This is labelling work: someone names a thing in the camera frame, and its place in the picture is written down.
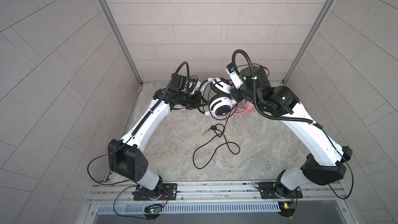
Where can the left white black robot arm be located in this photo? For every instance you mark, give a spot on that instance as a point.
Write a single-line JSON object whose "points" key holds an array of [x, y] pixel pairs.
{"points": [[125, 156]]}

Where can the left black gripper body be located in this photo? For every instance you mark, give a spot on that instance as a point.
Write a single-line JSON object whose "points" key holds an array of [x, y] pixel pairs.
{"points": [[189, 101]]}

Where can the aluminium mounting rail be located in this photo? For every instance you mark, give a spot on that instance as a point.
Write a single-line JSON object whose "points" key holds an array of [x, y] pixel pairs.
{"points": [[215, 191]]}

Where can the right circuit board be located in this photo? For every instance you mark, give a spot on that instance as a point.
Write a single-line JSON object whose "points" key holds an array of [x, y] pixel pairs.
{"points": [[287, 209]]}

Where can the pink headphones with cable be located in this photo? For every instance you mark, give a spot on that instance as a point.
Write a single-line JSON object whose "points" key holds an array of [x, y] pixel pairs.
{"points": [[243, 108]]}

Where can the left circuit board green led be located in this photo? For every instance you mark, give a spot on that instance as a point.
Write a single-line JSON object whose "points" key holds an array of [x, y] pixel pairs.
{"points": [[153, 209]]}

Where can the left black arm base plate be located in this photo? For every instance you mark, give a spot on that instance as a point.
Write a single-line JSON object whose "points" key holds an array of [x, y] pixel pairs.
{"points": [[169, 190]]}

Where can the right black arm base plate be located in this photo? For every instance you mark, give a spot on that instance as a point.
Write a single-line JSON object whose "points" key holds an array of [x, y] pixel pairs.
{"points": [[271, 190]]}

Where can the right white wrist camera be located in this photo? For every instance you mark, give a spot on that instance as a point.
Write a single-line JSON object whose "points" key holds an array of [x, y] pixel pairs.
{"points": [[234, 75]]}

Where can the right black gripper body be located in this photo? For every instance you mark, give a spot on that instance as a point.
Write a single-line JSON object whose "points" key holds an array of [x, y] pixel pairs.
{"points": [[243, 92]]}

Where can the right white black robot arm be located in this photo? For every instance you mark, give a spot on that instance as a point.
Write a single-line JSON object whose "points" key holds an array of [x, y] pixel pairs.
{"points": [[327, 161]]}

